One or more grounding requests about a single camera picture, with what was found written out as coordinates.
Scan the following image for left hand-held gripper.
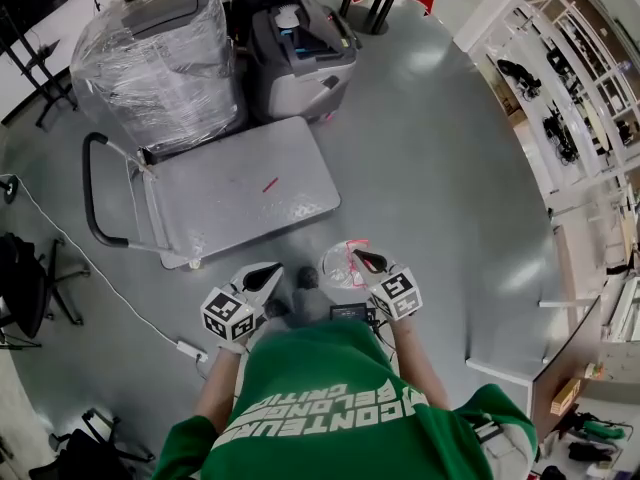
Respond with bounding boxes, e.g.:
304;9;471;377
200;261;286;343

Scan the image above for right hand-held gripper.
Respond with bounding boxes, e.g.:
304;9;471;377
351;248;424;323

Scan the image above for clear water jug red handle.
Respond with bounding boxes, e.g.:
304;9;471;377
318;239;374;290

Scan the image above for grey platform cart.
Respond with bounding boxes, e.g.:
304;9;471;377
82;115;343;272

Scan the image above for person's left forearm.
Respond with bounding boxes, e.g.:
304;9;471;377
193;348;247;420

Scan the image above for person's right forearm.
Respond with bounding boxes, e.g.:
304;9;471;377
388;313;452;411

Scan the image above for person's dark shoe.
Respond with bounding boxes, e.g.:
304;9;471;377
296;265;321;290
263;297;292;320

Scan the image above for small black device box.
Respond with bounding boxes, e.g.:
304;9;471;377
329;303;377;325

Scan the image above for person's grey trousers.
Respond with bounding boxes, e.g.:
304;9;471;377
279;287;335;330

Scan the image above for white power adapter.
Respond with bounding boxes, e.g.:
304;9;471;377
176;338;209;364

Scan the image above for person's green shirt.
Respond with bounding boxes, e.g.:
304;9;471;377
151;319;540;480

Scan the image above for grey open-lid machine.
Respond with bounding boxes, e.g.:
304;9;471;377
248;0;360;125

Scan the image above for black gear bundle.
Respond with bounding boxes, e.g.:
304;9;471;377
496;58;543;102
542;111;581;167

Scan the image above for yellow box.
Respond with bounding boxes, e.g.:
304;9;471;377
549;378;583;415

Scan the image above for plastic-wrapped grey machine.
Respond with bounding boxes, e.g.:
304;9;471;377
69;0;242;158

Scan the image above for black office chair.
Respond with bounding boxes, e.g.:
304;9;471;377
0;231;92;350

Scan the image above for black chair with star base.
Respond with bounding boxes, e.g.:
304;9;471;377
28;407;157;480

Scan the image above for white shelf unit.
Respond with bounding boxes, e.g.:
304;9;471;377
451;0;640;197

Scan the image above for green tool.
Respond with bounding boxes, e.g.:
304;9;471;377
579;416;629;443

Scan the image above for black screen stand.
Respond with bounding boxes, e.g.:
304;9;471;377
0;0;79;130

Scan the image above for thin black cable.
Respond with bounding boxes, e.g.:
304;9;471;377
368;317;397;355

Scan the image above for white cable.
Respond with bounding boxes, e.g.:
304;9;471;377
0;172;181;345

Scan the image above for brown desk with white frame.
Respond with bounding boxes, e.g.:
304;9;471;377
464;293;609;444

